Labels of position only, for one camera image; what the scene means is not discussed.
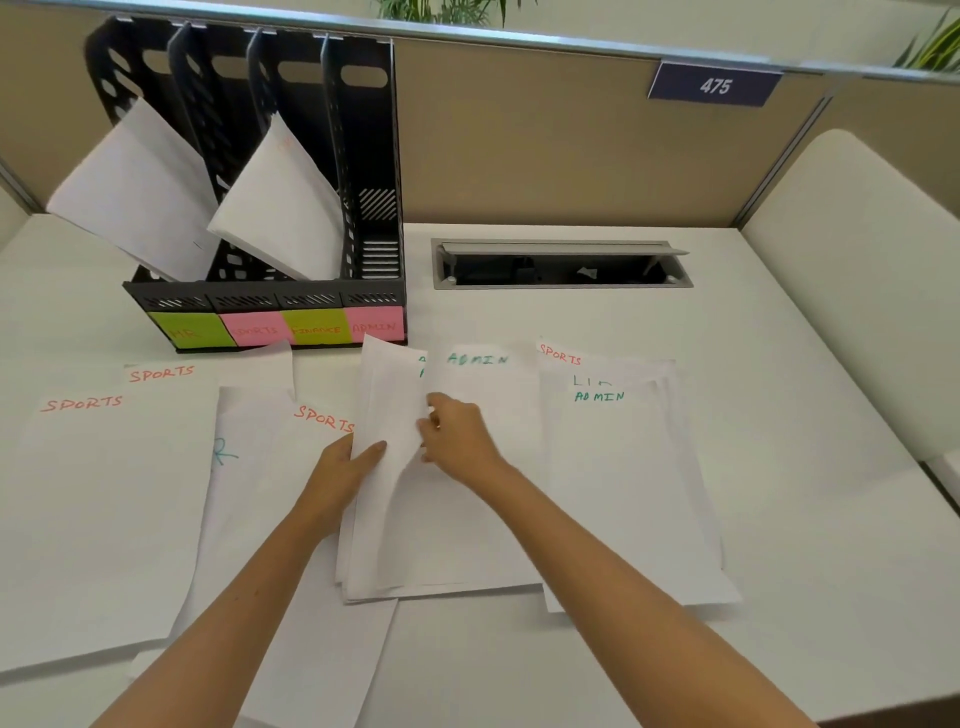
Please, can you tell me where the person's left hand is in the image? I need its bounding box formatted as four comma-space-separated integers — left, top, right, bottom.
298, 431, 389, 543

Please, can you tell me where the person's right hand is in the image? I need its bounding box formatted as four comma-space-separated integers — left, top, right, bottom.
415, 392, 520, 494

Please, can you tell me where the paper bundle small green lettering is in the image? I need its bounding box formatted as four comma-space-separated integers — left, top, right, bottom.
335, 333, 547, 605

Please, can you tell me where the pile of white paper sheets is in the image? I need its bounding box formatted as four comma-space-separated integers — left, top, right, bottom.
0, 337, 744, 728

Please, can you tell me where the paper bundle red lettering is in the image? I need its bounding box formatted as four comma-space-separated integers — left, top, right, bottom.
206, 112, 348, 283

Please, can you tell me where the black four-slot file organizer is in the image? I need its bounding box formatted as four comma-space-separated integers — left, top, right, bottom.
83, 14, 409, 354

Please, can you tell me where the paper bundle large teal lettering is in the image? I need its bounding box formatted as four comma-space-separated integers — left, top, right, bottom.
44, 95, 223, 284

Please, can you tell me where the person's left forearm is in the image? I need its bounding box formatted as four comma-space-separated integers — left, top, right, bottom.
88, 509, 340, 728

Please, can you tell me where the person's right forearm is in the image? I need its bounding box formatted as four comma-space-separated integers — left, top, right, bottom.
482, 463, 820, 728

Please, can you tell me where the pink sticky note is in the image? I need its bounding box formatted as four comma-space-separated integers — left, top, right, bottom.
219, 311, 298, 349
343, 305, 406, 344

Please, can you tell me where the yellow sticky note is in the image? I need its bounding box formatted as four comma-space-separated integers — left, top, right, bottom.
281, 308, 354, 346

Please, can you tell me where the green sticky note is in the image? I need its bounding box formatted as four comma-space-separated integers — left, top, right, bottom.
147, 311, 238, 350

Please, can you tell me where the beige partition panel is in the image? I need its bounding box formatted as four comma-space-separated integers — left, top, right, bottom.
0, 3, 834, 226
738, 74, 960, 226

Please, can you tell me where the green palm plant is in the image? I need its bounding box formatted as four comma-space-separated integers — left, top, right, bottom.
372, 0, 538, 28

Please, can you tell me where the dark blue partition sign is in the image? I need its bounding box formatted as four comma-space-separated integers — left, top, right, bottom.
647, 61, 784, 109

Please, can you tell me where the yellow-green leafy plant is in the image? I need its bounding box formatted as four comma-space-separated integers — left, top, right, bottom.
892, 11, 960, 75

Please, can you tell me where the grey desk cable hatch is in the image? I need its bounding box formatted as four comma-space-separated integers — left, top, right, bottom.
431, 238, 695, 292

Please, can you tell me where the grey partition top rail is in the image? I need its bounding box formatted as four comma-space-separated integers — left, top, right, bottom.
0, 0, 960, 85

